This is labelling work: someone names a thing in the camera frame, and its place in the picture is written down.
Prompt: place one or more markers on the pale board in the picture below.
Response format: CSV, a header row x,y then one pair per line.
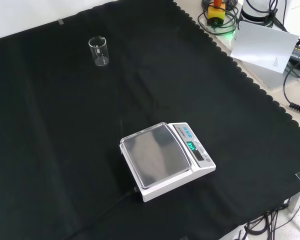
x,y
261,53

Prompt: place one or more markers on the clear glass beaker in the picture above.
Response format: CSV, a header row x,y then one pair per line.
x,y
99,51

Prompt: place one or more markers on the yellow stop button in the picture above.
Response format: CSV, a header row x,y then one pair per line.
x,y
216,13

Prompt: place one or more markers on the aluminium bench leg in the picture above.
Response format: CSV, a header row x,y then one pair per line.
x,y
296,200

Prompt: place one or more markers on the white electronic balance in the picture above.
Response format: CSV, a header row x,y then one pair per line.
x,y
162,157

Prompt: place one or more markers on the black bench cloth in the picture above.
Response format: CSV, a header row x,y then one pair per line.
x,y
65,130

